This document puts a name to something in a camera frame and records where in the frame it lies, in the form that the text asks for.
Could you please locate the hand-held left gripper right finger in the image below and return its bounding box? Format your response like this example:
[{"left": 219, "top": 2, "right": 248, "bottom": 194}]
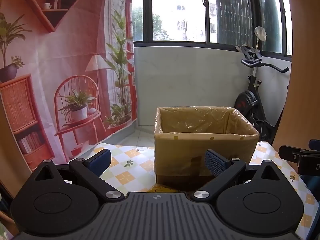
[{"left": 191, "top": 149, "right": 293, "bottom": 202}]

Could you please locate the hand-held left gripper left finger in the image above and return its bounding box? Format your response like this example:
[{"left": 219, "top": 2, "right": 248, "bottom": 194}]
[{"left": 31, "top": 148, "right": 125, "bottom": 202}]

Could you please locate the plastic-wrapped cardboard box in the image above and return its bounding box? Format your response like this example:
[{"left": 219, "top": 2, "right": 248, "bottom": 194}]
[{"left": 154, "top": 106, "right": 260, "bottom": 184}]

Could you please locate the dark blue fabric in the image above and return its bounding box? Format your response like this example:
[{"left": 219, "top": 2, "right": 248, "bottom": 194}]
[{"left": 300, "top": 175, "right": 320, "bottom": 202}]

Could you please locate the checkered floral tablecloth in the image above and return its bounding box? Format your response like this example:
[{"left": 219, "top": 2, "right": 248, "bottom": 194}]
[{"left": 55, "top": 141, "right": 320, "bottom": 240}]

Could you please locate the wooden board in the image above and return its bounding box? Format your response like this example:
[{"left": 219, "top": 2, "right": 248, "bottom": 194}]
[
  {"left": 0, "top": 100, "right": 33, "bottom": 198},
  {"left": 271, "top": 0, "right": 320, "bottom": 155}
]

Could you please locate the black exercise bike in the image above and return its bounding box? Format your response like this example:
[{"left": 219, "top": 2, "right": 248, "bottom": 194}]
[{"left": 234, "top": 44, "right": 290, "bottom": 143}]

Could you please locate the white plastic bag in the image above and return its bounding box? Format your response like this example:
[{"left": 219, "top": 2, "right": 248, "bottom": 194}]
[{"left": 254, "top": 27, "right": 267, "bottom": 42}]

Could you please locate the black-framed window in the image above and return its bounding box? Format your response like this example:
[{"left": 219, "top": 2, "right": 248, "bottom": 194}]
[{"left": 132, "top": 0, "right": 293, "bottom": 55}]

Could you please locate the printed wall tapestry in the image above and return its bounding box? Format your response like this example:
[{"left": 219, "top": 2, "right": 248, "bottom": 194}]
[{"left": 0, "top": 0, "right": 137, "bottom": 173}]

